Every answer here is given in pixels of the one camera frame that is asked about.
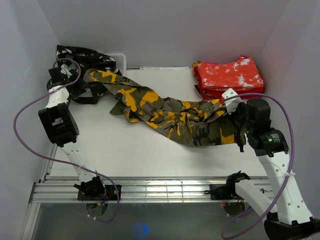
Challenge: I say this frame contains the orange green camouflage trousers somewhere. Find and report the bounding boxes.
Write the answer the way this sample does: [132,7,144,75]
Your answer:
[83,69,237,147]

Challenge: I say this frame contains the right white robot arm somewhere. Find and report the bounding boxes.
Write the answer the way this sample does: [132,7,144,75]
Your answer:
[224,97,320,240]

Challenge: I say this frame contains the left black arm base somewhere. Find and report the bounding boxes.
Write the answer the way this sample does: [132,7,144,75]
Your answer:
[76,184,118,201]

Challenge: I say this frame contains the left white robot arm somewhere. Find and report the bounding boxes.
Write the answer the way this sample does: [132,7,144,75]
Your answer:
[38,67,106,200]

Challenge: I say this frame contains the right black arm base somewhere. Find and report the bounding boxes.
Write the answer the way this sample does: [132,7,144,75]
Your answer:
[203,184,242,200]

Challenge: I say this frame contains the black white camouflage trousers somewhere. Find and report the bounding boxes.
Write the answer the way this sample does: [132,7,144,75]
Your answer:
[56,44,122,105]

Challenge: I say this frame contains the red folded trousers stack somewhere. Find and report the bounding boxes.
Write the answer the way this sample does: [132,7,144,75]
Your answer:
[191,60,265,102]

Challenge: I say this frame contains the white plastic basket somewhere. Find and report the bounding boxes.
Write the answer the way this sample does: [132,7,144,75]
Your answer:
[108,53,127,76]

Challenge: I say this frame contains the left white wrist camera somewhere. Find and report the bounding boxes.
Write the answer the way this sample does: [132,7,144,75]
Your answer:
[60,64,72,78]

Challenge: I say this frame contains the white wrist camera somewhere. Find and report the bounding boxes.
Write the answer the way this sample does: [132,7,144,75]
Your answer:
[221,88,243,115]
[60,64,72,78]

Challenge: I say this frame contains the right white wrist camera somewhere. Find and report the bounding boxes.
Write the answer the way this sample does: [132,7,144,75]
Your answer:
[221,88,243,115]

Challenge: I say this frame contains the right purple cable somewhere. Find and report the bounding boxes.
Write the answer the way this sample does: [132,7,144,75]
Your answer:
[220,92,296,240]

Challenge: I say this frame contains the purple cable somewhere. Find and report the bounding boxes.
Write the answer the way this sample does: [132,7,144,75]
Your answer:
[220,92,296,240]
[13,57,121,223]

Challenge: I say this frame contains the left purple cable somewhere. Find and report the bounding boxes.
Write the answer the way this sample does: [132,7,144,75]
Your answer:
[13,57,121,223]

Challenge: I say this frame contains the aluminium rail frame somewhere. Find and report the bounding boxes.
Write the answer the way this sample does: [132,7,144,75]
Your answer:
[27,176,276,205]

